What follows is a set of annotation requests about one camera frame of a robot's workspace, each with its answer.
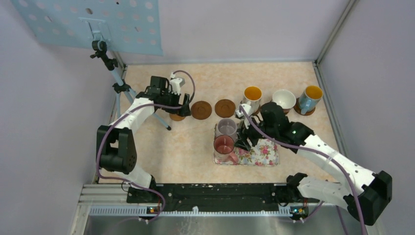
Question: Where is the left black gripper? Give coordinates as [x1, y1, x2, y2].
[160, 88, 190, 117]

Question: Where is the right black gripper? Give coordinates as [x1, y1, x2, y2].
[233, 114, 277, 151]

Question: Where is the brown coaster three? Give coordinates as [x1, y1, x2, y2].
[240, 103, 261, 116]

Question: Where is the white cup red handle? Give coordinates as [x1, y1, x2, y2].
[271, 90, 296, 109]

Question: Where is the glass mug orange inside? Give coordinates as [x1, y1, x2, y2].
[241, 86, 262, 105]

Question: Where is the light brown small coaster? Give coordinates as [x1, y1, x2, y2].
[169, 114, 185, 121]

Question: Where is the blue mug yellow inside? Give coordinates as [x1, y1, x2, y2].
[299, 86, 323, 114]

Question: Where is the brown coaster one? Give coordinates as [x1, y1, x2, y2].
[190, 101, 212, 120]

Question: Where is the brown coaster two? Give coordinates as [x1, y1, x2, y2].
[214, 99, 236, 118]

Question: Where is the pink mug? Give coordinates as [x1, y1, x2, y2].
[213, 135, 239, 165]

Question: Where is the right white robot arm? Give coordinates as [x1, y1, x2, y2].
[235, 102, 392, 226]

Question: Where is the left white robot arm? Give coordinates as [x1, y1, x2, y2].
[96, 74, 194, 203]

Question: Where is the brown coaster six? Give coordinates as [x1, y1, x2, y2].
[294, 98, 316, 116]

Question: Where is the floral tray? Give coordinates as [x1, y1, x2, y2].
[213, 139, 279, 166]

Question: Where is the lilac mug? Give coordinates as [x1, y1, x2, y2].
[215, 118, 237, 141]

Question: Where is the blue perforated board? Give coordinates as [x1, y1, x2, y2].
[11, 0, 163, 56]

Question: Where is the blue tripod stand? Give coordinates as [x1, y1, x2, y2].
[90, 39, 172, 131]

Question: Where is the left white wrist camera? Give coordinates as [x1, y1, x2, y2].
[169, 72, 185, 95]

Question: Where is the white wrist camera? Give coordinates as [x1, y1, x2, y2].
[169, 72, 185, 95]
[237, 103, 253, 128]

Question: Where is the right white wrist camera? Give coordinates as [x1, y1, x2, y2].
[237, 103, 253, 128]

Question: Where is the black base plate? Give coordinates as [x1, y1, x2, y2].
[126, 183, 306, 212]

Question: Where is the aluminium frame rail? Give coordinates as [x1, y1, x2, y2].
[69, 183, 385, 235]

